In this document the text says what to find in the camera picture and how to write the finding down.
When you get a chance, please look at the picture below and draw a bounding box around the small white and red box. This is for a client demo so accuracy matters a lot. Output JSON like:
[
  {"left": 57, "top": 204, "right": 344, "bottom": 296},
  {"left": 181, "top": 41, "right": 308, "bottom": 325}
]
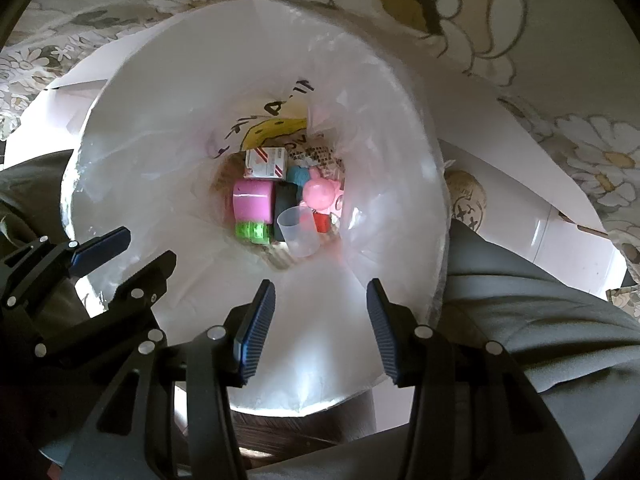
[{"left": 244, "top": 146, "right": 288, "bottom": 181}]

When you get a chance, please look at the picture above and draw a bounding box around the floral bedspread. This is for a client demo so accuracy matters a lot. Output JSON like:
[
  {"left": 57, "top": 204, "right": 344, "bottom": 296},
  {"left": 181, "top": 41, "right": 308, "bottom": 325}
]
[{"left": 0, "top": 0, "right": 640, "bottom": 311}]

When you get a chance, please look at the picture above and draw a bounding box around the black cylinder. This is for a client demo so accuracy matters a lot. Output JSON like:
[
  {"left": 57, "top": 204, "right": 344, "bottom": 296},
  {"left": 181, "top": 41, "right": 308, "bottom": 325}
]
[{"left": 274, "top": 181, "right": 303, "bottom": 228}]

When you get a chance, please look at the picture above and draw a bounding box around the pink plastic cup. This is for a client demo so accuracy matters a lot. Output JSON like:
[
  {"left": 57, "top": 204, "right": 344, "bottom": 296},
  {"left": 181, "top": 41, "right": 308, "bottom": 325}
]
[{"left": 232, "top": 179, "right": 276, "bottom": 225}]

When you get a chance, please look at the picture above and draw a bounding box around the person's leg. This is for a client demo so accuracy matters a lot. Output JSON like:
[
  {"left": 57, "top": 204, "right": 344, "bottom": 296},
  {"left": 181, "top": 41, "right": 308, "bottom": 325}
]
[
  {"left": 0, "top": 150, "right": 91, "bottom": 261},
  {"left": 440, "top": 220, "right": 640, "bottom": 480}
]

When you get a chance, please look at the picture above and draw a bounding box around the person's left leg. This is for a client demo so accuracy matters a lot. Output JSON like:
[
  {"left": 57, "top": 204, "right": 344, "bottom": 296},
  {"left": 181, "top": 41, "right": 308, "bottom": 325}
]
[{"left": 0, "top": 150, "right": 91, "bottom": 261}]

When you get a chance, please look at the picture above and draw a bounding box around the green cube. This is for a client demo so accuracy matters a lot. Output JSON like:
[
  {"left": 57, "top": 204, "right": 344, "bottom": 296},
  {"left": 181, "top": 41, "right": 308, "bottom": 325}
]
[{"left": 235, "top": 220, "right": 273, "bottom": 245}]

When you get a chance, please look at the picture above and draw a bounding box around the pink plastic toy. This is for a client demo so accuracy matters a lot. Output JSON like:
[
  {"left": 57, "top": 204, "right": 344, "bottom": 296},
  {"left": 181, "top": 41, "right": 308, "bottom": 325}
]
[{"left": 302, "top": 167, "right": 346, "bottom": 213}]

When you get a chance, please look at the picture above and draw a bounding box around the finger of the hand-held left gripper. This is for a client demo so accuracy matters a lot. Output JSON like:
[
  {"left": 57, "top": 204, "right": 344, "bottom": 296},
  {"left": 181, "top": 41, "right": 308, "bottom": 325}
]
[
  {"left": 30, "top": 226, "right": 132, "bottom": 281},
  {"left": 90, "top": 250, "right": 178, "bottom": 346}
]

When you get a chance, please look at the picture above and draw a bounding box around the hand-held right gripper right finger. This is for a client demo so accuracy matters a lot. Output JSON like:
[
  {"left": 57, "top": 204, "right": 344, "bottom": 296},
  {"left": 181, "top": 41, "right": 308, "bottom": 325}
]
[{"left": 366, "top": 278, "right": 586, "bottom": 480}]

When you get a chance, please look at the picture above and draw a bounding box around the white round waste bin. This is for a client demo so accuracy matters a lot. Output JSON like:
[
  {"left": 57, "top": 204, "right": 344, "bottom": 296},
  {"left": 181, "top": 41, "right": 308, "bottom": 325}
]
[{"left": 60, "top": 0, "right": 451, "bottom": 416}]

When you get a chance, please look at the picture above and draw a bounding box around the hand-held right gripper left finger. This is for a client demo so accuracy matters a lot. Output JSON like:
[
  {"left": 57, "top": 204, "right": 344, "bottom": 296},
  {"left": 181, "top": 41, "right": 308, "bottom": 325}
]
[{"left": 62, "top": 280, "right": 277, "bottom": 480}]

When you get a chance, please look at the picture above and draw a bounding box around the person's right leg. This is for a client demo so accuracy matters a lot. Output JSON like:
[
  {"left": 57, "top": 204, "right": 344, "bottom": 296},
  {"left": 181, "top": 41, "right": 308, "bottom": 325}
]
[{"left": 440, "top": 220, "right": 640, "bottom": 480}]

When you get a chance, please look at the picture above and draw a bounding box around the blue plastic toy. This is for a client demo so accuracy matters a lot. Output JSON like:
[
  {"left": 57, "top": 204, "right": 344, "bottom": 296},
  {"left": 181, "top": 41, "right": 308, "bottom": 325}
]
[{"left": 286, "top": 165, "right": 313, "bottom": 188}]

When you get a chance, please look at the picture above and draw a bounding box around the clear plastic cup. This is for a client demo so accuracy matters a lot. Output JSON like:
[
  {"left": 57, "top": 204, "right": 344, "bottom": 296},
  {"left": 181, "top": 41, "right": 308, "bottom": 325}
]
[{"left": 276, "top": 205, "right": 321, "bottom": 258}]

